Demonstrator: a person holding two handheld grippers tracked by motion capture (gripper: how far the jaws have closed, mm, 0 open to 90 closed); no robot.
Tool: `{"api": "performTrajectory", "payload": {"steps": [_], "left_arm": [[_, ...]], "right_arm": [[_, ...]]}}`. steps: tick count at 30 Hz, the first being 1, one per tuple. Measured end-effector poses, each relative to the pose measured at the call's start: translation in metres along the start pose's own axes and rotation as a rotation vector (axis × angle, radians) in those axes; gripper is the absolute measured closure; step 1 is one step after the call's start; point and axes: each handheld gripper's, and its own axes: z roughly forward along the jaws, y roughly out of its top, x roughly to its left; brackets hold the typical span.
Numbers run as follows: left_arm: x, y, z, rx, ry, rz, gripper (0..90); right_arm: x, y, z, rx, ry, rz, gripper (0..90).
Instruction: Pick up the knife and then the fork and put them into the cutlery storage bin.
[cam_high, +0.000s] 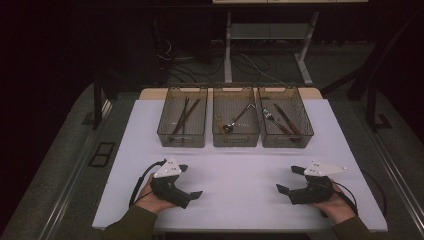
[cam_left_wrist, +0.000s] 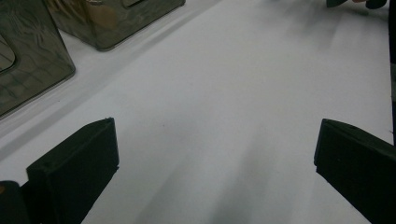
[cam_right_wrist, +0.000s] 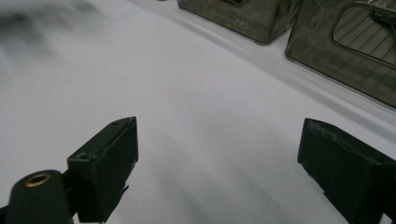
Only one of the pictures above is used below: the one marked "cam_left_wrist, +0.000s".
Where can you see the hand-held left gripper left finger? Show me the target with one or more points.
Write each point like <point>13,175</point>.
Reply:
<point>71,174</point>

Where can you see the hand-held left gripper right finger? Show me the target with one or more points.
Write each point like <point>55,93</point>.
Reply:
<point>358,168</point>

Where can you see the smoky transparent plastic bin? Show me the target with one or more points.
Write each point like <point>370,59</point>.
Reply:
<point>124,18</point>
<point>31,62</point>

